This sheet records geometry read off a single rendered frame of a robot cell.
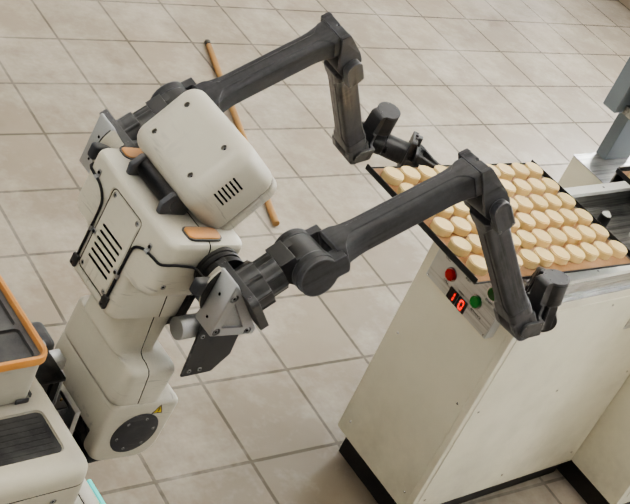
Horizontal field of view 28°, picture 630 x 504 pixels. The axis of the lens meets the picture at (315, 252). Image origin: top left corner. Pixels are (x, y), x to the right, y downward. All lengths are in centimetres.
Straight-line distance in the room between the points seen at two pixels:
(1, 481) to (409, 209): 82
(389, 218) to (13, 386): 70
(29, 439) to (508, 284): 96
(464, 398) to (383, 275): 126
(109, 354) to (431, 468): 120
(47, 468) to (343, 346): 196
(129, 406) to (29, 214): 169
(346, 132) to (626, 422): 137
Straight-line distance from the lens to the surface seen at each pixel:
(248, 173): 210
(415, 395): 328
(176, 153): 213
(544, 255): 284
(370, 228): 216
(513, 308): 254
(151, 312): 226
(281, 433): 358
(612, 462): 380
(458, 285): 307
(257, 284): 209
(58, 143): 436
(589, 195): 345
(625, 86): 361
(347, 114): 275
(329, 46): 250
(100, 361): 239
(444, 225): 273
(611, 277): 316
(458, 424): 320
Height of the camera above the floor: 238
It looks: 34 degrees down
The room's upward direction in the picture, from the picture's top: 25 degrees clockwise
